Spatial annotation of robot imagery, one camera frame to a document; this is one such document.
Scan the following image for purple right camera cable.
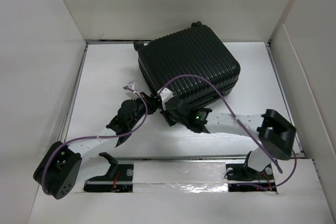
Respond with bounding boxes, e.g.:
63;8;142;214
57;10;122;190
159;74;299;190

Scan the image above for black ribbed hard-shell suitcase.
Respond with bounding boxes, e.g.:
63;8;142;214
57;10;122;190
133;22;240;108

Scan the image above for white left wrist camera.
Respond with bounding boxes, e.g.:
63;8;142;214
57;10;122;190
123;81;138;99

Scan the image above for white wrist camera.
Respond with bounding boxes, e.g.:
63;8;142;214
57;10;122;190
123;81;138;99
157;88;174;110

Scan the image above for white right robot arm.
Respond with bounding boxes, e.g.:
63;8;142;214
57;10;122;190
163;97;296;178

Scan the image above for purple camera cable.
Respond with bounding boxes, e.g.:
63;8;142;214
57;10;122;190
40;86;149;196
159;74;299;190

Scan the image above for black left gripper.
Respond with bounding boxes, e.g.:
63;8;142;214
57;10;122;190
129;92;159;130

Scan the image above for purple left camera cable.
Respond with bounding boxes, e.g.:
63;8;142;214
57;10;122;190
40;86;149;196

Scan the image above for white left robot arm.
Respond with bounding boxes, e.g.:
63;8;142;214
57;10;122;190
33;93;161;199

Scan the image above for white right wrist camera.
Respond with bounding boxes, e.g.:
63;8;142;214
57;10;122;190
157;88;174;110

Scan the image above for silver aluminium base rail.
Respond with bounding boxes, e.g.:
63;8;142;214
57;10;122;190
86;155;276;187

